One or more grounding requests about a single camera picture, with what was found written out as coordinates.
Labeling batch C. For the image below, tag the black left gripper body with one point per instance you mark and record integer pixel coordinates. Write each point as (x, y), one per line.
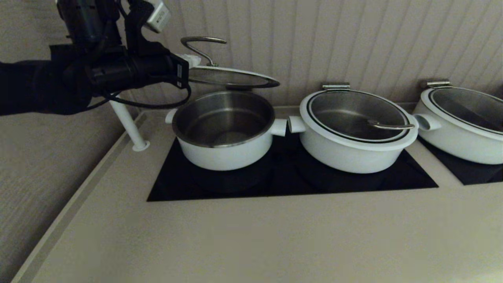
(149, 68)

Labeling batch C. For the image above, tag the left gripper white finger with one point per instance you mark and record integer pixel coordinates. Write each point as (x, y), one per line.
(191, 60)

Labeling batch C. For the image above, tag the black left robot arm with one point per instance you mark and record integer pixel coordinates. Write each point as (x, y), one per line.
(39, 82)

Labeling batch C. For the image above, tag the white round cooking pot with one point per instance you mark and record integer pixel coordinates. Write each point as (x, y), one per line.
(228, 159)
(346, 159)
(452, 145)

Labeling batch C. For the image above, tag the white metal pole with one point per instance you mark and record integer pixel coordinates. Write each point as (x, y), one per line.
(127, 125)

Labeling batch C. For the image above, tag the wide black induction cooktop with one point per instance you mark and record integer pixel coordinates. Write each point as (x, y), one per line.
(275, 184)

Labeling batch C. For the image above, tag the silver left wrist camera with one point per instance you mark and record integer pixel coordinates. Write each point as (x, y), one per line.
(157, 15)

